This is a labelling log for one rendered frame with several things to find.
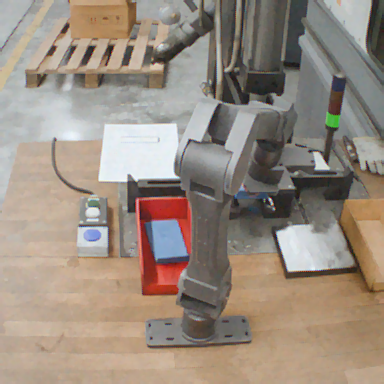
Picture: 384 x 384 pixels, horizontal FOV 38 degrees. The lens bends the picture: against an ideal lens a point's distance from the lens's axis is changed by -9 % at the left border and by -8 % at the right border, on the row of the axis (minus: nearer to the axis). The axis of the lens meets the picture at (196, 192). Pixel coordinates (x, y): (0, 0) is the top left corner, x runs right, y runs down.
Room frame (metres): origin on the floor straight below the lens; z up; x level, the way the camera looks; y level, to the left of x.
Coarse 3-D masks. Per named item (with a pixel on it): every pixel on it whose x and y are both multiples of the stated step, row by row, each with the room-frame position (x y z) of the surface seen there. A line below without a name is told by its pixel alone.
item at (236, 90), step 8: (224, 72) 1.35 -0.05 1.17; (232, 80) 1.27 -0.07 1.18; (232, 88) 1.24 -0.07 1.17; (240, 88) 1.23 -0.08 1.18; (240, 96) 1.18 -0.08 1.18; (248, 96) 1.19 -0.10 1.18; (256, 96) 1.15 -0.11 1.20; (264, 96) 1.15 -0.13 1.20; (240, 104) 1.15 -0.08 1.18; (272, 104) 1.16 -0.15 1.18
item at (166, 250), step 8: (152, 224) 1.06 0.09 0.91; (160, 224) 1.06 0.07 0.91; (168, 224) 1.06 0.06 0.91; (152, 232) 1.03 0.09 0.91; (176, 232) 1.04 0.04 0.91; (152, 240) 1.00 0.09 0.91; (160, 240) 1.01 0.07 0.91; (168, 240) 1.01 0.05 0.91; (176, 240) 1.01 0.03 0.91; (160, 248) 0.98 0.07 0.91; (168, 248) 0.98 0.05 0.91; (176, 248) 0.98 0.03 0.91; (160, 256) 0.95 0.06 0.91; (168, 256) 0.93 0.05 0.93; (176, 256) 0.93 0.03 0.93; (184, 256) 0.93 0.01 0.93
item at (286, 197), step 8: (280, 192) 1.13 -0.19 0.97; (288, 192) 1.13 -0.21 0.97; (272, 200) 1.12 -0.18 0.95; (280, 200) 1.13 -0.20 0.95; (288, 200) 1.13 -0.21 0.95; (280, 208) 1.13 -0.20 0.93; (288, 208) 1.13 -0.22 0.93; (232, 216) 1.11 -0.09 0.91; (264, 216) 1.12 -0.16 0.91; (272, 216) 1.12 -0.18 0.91; (280, 216) 1.13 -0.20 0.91; (288, 216) 1.13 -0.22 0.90
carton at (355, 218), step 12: (348, 204) 1.11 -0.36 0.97; (360, 204) 1.13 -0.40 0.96; (372, 204) 1.13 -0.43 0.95; (348, 216) 1.08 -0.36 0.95; (360, 216) 1.13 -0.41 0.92; (372, 216) 1.13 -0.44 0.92; (348, 228) 1.06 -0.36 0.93; (360, 228) 1.01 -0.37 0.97; (372, 228) 1.10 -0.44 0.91; (348, 240) 1.05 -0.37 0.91; (360, 240) 0.99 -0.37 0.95; (372, 240) 1.05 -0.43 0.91; (360, 252) 0.97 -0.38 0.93; (372, 252) 1.01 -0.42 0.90; (360, 264) 0.96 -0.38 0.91; (372, 264) 0.90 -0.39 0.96; (372, 276) 0.89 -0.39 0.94; (372, 288) 0.88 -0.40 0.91
